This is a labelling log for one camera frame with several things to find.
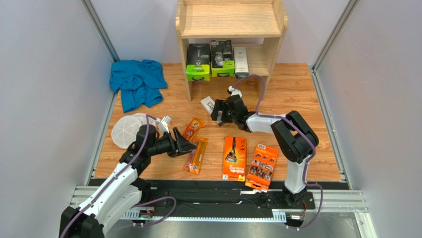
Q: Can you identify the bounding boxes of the orange Gillette Fusion5 razor box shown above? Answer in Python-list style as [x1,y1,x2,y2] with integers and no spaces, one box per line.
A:
[222,136,247,182]

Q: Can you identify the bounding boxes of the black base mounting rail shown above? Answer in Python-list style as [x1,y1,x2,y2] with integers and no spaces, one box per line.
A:
[89,178,317,225]

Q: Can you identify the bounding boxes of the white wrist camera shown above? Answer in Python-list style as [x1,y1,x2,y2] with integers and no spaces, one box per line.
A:
[227,86,242,98]
[156,116,172,133]

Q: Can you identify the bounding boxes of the green black razor box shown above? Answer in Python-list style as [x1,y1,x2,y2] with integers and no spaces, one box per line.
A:
[211,40,235,77]
[186,44,211,81]

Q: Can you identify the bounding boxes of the white Harry's razor box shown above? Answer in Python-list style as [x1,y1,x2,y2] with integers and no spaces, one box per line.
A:
[200,96,223,126]

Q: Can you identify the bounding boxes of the white round mesh lid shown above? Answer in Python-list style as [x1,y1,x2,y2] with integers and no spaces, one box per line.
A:
[111,113,157,149]

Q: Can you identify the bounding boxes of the tall white razor box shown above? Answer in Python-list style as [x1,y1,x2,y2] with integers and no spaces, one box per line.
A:
[233,46,249,78]

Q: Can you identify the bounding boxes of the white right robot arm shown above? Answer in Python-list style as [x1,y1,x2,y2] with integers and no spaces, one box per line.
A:
[211,95,319,207]

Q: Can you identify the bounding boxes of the orange Gillette cartridge box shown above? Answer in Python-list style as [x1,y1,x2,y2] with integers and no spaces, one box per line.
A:
[245,143,279,192]

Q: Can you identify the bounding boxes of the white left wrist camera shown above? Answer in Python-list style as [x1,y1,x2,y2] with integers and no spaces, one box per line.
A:
[156,116,172,133]

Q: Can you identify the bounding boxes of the wooden two-tier shelf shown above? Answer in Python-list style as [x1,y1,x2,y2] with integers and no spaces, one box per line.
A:
[175,0,289,93]

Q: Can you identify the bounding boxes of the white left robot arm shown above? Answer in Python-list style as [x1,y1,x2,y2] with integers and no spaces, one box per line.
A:
[59,124,197,238]

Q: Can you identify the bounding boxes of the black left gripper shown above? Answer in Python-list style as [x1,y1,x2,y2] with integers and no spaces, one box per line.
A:
[148,126,197,158]

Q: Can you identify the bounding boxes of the green black razor box right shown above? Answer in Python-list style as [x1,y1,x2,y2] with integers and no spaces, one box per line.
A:
[211,40,235,77]

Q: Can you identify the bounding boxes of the blue crumpled cloth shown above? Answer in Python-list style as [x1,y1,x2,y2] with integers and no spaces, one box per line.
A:
[109,59,167,113]

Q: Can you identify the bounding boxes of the long orange Bic razor bag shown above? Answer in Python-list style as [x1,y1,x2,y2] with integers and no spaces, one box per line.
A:
[183,136,209,175]

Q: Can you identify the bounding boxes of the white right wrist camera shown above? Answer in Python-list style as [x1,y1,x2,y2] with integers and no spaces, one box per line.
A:
[227,86,242,98]

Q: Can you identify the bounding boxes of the green black razor box left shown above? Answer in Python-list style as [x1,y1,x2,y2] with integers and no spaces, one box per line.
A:
[186,44,211,81]

